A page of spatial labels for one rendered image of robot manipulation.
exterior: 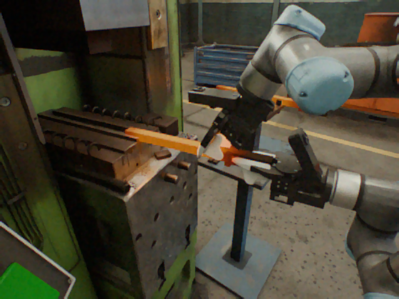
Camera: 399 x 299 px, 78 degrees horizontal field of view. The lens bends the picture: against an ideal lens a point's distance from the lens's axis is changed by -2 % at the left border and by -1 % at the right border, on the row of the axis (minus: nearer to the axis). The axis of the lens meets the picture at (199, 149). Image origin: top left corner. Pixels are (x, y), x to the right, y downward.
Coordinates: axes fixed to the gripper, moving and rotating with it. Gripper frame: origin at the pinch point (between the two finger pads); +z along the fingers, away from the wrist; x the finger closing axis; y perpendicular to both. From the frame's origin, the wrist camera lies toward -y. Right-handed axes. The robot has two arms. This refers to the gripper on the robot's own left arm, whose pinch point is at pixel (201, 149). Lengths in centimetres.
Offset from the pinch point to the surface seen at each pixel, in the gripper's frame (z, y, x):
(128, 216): 18.2, -3.9, -15.9
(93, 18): -16.7, -29.9, -10.1
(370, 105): 27, 113, 331
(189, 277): 78, 28, 15
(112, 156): 11.3, -16.3, -10.4
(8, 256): -1.1, -7.4, -41.3
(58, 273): 3.0, -2.5, -38.2
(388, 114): 24, 138, 328
